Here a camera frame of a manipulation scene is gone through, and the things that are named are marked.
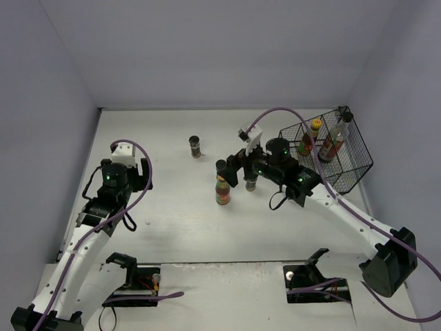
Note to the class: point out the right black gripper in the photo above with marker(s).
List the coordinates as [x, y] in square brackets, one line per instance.
[239, 164]

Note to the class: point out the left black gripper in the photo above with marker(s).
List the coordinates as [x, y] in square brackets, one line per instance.
[145, 173]

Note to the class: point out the tall clear red-label bottle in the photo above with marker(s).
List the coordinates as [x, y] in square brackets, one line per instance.
[335, 139]

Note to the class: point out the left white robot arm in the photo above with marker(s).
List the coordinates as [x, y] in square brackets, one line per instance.
[67, 302]

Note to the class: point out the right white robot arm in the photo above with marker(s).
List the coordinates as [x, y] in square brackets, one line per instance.
[389, 252]

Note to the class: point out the middle spice jar black lid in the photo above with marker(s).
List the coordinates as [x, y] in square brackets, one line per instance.
[220, 164]

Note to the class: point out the spice jar black lid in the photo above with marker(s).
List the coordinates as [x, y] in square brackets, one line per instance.
[250, 184]
[194, 143]
[220, 164]

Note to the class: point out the right spice jar black lid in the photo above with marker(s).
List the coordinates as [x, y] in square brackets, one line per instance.
[250, 184]

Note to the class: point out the far spice jar black lid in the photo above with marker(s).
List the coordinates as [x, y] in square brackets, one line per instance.
[194, 143]

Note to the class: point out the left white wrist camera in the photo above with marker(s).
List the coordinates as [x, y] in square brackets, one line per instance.
[123, 153]

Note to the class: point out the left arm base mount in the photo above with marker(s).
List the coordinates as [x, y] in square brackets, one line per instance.
[141, 283]

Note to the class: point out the black wire basket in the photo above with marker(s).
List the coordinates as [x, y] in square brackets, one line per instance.
[348, 165]

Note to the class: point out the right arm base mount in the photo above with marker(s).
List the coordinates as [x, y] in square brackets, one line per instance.
[304, 283]

